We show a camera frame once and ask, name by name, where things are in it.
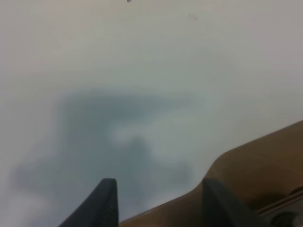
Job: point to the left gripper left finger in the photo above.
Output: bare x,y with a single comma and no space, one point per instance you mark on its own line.
100,209

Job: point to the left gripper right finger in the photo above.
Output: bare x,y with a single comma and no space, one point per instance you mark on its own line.
221,208

